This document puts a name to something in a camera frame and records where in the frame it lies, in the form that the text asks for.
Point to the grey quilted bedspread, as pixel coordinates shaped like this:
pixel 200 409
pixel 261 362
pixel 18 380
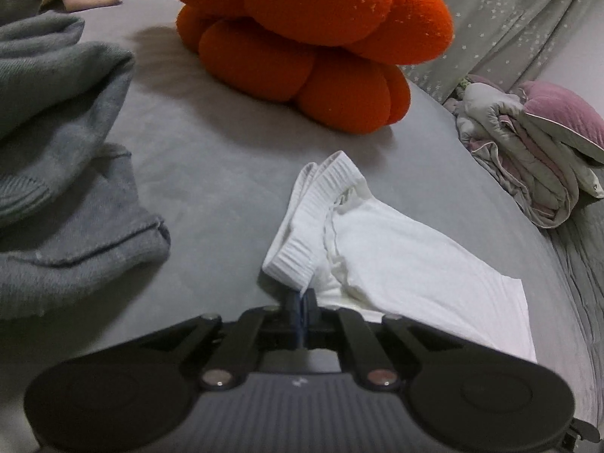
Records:
pixel 585 255

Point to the grey knit sweater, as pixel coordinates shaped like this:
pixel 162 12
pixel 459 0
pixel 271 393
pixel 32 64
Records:
pixel 52 94

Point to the white shorts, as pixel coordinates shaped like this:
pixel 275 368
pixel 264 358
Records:
pixel 401 255

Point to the orange pumpkin plush pillow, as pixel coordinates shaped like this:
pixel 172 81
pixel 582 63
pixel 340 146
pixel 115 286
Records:
pixel 306 9

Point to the folded grey pink quilt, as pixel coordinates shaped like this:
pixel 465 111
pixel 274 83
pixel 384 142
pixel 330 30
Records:
pixel 519 165

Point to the grey velvet bed sheet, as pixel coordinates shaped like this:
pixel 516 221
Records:
pixel 212 174

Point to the purple pillow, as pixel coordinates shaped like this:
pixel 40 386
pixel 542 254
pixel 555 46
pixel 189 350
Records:
pixel 566 108

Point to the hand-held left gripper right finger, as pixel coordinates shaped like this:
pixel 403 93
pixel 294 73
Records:
pixel 309 311

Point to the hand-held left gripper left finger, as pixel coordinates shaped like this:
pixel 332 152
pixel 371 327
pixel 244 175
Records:
pixel 295 311

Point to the grey star-print curtain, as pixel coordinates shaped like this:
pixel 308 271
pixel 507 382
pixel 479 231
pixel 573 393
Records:
pixel 495 14

